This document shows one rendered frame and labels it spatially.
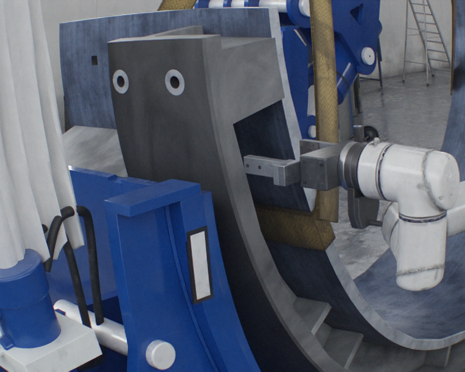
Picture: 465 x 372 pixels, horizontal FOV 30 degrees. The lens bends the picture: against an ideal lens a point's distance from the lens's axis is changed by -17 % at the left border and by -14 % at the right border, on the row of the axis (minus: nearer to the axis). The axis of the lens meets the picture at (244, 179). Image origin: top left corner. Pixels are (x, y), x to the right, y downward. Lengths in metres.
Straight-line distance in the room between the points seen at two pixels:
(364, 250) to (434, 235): 6.62
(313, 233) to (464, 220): 0.43
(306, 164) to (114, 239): 0.33
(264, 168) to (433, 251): 0.32
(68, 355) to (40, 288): 0.13
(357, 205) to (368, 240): 6.79
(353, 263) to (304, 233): 5.82
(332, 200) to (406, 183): 0.53
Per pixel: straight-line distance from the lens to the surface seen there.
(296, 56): 4.78
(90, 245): 1.70
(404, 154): 1.41
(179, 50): 1.65
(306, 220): 1.86
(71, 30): 2.18
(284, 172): 1.46
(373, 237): 8.35
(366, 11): 5.31
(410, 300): 2.99
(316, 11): 1.95
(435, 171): 1.36
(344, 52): 5.22
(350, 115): 11.35
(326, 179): 1.45
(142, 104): 1.75
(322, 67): 1.92
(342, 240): 8.33
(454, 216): 1.56
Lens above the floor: 2.50
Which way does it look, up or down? 14 degrees down
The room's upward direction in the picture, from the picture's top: 4 degrees counter-clockwise
